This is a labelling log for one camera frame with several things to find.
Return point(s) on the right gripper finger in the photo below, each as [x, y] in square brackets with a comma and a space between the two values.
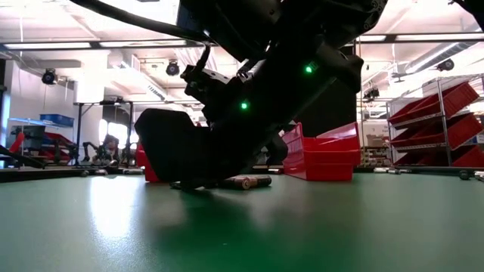
[249, 164]
[170, 147]

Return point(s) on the red plastic bin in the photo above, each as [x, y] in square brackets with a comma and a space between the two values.
[329, 162]
[152, 174]

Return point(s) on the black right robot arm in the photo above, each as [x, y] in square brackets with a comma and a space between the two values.
[302, 22]

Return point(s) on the black background robot arm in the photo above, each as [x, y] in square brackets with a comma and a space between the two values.
[94, 153]
[113, 147]

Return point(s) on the copper and black battery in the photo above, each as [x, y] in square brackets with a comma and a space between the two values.
[236, 183]
[262, 181]

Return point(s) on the green table mat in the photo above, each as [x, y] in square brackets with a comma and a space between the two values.
[242, 234]

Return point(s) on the black divider panel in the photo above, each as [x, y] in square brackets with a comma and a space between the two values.
[340, 109]

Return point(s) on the red storage bin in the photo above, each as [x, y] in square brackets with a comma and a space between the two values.
[62, 140]

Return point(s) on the blue storage bin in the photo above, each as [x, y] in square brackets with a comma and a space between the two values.
[56, 120]

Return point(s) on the cardboard box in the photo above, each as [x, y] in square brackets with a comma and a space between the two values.
[375, 140]

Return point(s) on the dark cart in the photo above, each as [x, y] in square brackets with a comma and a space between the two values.
[34, 132]

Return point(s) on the red shelf bin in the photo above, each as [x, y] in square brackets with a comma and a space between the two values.
[470, 158]
[461, 130]
[453, 100]

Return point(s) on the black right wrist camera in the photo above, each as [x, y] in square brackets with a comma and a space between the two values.
[206, 81]

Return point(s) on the black ceiling camera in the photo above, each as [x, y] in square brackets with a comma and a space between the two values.
[49, 76]
[172, 69]
[446, 65]

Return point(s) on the black rig frame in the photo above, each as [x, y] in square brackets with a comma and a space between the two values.
[78, 132]

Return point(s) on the black camera on stand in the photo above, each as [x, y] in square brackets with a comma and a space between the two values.
[371, 93]

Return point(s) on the silver ventilation duct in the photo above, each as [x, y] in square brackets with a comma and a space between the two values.
[427, 61]

